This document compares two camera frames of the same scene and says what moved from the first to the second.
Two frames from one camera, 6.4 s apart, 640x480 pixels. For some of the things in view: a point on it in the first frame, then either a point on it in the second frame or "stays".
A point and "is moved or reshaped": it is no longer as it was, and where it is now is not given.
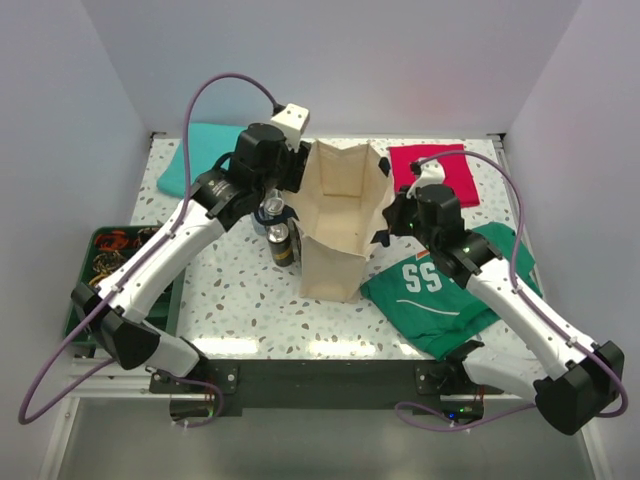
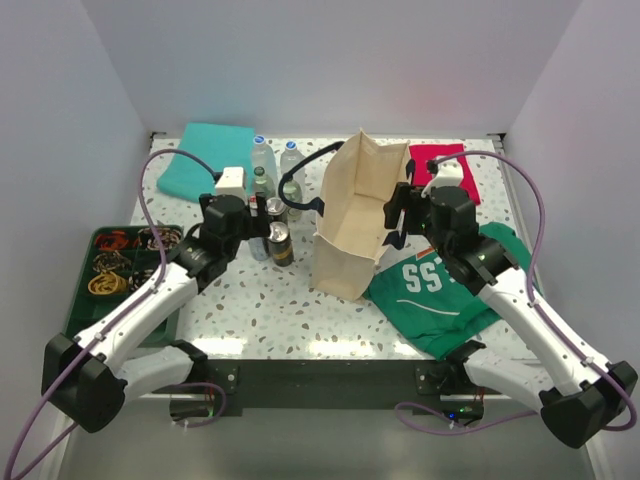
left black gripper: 296,163 -> 256,226
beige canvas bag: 339,202 is moved or reshaped
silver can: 281,244 stays
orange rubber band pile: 114,240 stays
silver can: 260,228 is moved or reshaped
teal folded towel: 207,144 stays
